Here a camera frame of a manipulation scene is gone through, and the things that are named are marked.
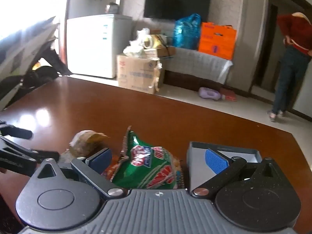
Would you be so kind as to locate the white plastic bag pile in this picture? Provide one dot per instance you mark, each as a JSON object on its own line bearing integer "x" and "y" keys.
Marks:
{"x": 136, "y": 47}

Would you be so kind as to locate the kettle on freezer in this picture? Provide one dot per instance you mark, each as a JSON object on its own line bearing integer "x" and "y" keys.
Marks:
{"x": 112, "y": 8}

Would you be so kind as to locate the white cloth covered cabinet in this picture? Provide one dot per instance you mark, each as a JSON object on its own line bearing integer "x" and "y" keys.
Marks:
{"x": 198, "y": 64}

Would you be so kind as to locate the blue plastic bag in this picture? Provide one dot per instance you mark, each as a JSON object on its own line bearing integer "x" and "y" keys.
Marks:
{"x": 187, "y": 32}

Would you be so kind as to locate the orange gift box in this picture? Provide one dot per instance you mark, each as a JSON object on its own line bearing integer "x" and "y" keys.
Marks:
{"x": 217, "y": 40}

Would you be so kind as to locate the brown bread snack packet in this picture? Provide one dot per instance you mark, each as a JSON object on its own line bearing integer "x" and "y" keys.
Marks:
{"x": 84, "y": 144}

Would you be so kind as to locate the red floor mat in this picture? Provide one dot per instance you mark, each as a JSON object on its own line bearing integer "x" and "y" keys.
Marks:
{"x": 228, "y": 94}

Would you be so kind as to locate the small cardboard box stack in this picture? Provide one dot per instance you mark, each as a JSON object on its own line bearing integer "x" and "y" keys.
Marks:
{"x": 156, "y": 46}

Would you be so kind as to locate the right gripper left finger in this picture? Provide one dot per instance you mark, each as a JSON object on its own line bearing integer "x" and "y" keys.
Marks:
{"x": 90, "y": 171}

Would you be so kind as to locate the person in red top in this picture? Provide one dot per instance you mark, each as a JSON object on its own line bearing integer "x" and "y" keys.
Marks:
{"x": 296, "y": 29}

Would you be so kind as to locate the grey shallow box tray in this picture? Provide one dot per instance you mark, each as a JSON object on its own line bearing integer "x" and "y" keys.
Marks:
{"x": 205, "y": 161}

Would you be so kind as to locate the brown cardboard box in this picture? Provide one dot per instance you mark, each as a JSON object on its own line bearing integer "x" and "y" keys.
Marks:
{"x": 144, "y": 75}

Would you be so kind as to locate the green shrimp cracker bag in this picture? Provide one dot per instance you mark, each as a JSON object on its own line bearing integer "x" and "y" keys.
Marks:
{"x": 144, "y": 166}

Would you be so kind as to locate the black wall television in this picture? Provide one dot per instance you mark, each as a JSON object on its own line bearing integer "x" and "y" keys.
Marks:
{"x": 176, "y": 9}

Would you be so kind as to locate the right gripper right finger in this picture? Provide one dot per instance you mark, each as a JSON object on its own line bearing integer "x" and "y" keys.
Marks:
{"x": 210, "y": 188}

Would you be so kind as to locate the white chest freezer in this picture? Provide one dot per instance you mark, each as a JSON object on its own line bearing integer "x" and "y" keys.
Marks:
{"x": 93, "y": 43}

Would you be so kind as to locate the purple detergent bottle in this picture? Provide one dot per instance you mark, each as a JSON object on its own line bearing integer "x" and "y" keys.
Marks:
{"x": 207, "y": 93}

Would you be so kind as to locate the electric scooter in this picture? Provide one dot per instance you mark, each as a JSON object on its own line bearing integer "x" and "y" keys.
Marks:
{"x": 29, "y": 61}

